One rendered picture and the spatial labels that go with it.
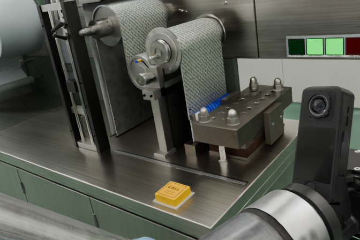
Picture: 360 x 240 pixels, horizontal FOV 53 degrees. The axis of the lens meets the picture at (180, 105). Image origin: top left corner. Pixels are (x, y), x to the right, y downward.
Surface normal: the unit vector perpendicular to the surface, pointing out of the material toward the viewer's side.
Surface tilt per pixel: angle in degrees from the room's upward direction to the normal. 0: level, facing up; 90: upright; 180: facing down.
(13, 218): 57
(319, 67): 90
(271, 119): 90
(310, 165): 63
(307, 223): 41
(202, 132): 90
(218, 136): 90
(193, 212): 0
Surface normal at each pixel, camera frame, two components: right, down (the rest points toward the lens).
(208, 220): -0.14, -0.93
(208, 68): 0.78, 0.09
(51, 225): 0.70, -0.69
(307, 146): -0.79, -0.16
